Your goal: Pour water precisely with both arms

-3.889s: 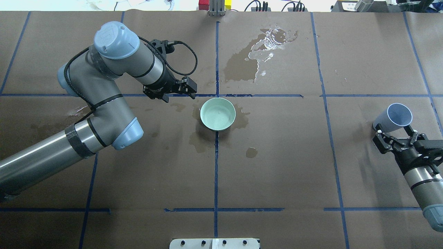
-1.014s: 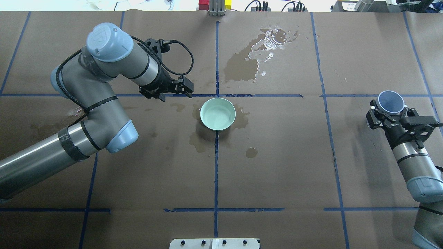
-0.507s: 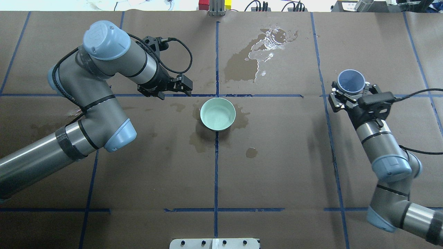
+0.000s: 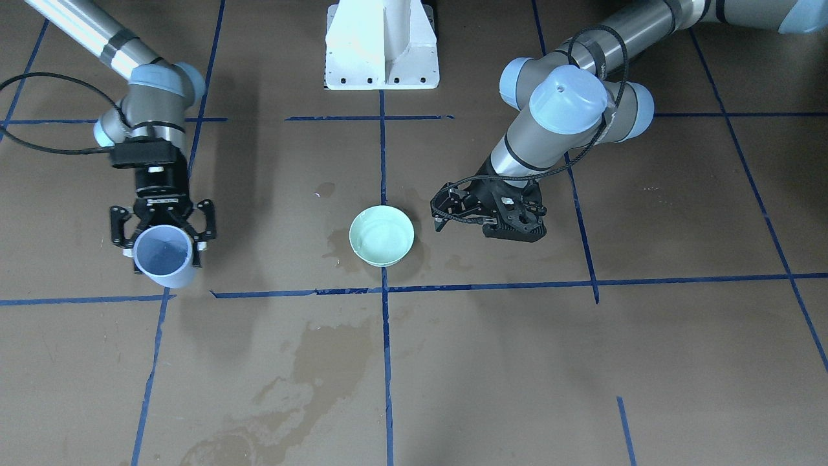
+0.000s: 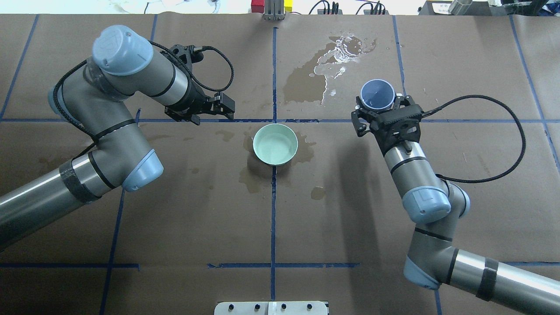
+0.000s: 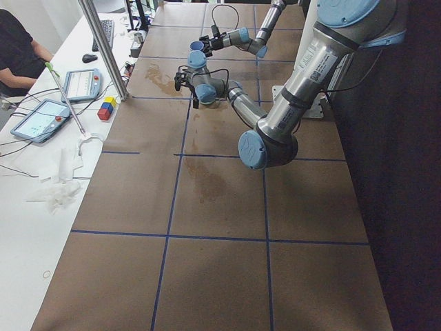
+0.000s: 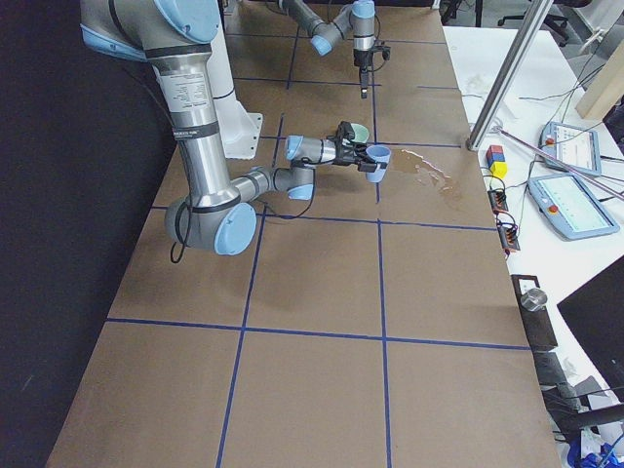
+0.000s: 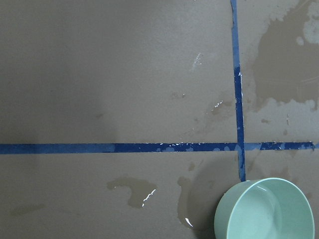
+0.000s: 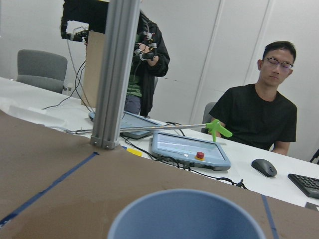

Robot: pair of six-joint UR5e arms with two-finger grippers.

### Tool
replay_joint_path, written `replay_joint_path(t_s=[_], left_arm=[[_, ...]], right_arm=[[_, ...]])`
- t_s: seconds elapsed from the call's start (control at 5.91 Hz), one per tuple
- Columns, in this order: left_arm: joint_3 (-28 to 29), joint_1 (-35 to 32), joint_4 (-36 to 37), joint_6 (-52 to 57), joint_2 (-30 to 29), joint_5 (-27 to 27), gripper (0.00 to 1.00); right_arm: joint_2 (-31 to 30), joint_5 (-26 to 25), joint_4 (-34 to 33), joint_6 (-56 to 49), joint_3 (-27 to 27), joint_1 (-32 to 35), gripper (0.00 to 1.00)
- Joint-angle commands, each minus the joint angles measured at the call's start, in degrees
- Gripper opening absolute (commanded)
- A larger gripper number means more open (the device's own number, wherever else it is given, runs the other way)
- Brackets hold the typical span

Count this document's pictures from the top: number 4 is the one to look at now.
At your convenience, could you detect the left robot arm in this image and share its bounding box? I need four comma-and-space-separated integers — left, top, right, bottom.
431, 1, 826, 242

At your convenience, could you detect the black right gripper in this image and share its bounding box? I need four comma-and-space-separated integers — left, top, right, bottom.
109, 165, 218, 269

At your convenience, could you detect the white pedestal column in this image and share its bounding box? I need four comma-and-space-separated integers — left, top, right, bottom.
323, 1, 441, 91

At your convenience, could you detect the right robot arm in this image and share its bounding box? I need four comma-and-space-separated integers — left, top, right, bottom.
30, 1, 217, 267

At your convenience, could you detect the light green bowl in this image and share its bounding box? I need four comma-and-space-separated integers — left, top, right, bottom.
348, 205, 415, 267

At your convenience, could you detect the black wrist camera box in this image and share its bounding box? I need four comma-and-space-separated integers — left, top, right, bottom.
107, 139, 180, 169

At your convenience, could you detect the blue plastic cup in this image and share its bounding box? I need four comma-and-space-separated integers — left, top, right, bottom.
133, 225, 195, 289

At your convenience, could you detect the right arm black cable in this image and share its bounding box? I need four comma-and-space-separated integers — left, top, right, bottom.
0, 72, 124, 156

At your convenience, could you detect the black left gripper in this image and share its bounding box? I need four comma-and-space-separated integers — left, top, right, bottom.
431, 179, 547, 243

